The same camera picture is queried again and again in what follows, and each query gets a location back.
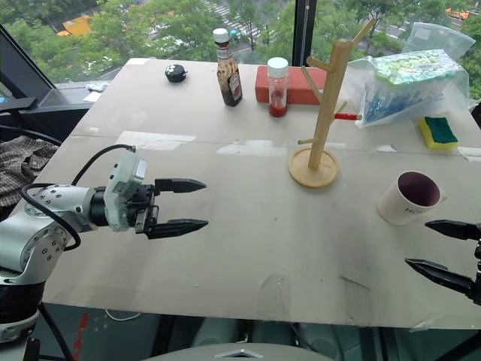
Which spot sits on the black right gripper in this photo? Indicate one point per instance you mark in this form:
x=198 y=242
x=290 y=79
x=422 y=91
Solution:
x=477 y=270

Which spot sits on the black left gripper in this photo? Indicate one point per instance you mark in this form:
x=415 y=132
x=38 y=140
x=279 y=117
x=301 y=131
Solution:
x=141 y=207

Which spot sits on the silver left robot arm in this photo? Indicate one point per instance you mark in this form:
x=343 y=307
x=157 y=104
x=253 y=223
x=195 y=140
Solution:
x=26 y=225

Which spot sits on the white mug purple inside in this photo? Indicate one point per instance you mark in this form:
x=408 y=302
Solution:
x=409 y=203

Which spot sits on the wooden mug tree stand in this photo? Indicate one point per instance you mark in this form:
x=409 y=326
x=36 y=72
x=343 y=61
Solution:
x=323 y=124

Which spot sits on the red cylindrical handle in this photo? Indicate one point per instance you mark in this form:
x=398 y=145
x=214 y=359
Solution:
x=346 y=116

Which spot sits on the yellow green sponge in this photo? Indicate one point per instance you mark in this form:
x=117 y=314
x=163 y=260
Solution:
x=439 y=132

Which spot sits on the small black round object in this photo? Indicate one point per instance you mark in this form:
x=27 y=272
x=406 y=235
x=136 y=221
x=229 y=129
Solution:
x=176 y=73

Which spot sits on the brown sauce bottle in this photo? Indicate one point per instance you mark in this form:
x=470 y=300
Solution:
x=228 y=71

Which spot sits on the plaid cloth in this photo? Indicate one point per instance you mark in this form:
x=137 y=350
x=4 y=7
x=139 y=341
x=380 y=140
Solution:
x=20 y=165

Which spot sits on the clear plastic bag with sponges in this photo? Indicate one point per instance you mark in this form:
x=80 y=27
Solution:
x=409 y=82

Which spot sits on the red brick block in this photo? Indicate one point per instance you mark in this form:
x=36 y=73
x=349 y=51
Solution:
x=300 y=84

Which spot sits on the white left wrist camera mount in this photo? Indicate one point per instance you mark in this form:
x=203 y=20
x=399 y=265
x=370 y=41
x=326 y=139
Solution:
x=124 y=188

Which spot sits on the black window frame post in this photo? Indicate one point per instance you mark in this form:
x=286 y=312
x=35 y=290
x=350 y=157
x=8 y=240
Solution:
x=303 y=32

